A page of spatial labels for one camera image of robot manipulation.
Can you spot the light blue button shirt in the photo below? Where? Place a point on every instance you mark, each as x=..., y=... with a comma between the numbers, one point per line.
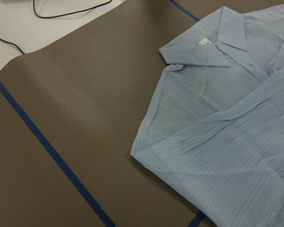
x=214, y=130

